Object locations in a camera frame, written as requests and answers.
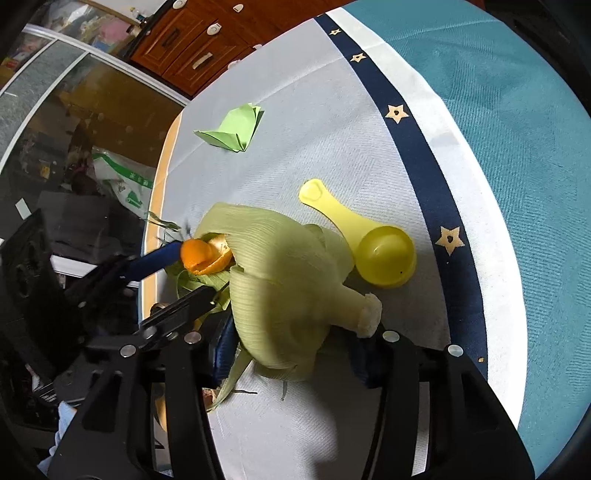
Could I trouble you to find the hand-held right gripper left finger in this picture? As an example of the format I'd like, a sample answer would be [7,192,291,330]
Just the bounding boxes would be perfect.
[47,316,241,480]

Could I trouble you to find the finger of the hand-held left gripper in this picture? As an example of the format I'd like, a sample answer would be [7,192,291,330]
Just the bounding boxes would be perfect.
[65,240,184,308]
[85,288,219,352]

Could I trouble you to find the wooden drawer cabinet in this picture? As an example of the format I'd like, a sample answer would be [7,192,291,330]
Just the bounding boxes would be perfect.
[129,0,333,97]

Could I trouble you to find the orange peel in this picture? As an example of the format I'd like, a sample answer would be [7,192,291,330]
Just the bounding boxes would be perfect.
[180,234,234,276]

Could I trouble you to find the green corn husk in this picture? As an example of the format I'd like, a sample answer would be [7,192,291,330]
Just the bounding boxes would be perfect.
[148,203,383,411]

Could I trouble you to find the blue denim clothing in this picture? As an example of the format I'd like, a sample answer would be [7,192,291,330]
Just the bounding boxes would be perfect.
[39,401,77,472]

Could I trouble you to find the yellow plastic scoop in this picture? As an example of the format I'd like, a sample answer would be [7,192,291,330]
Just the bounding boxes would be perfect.
[298,179,417,289]

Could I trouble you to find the glass sliding door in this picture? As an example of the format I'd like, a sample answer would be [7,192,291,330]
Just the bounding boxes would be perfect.
[0,25,190,278]

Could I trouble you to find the green folded paper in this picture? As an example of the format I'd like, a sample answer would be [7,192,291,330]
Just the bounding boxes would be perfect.
[193,102,265,153]

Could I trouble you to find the white and green plastic bag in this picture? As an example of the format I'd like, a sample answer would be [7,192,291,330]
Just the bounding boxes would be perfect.
[92,148,155,217]

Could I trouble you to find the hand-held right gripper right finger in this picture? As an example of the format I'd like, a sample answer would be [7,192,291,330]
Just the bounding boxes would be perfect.
[346,330,536,480]

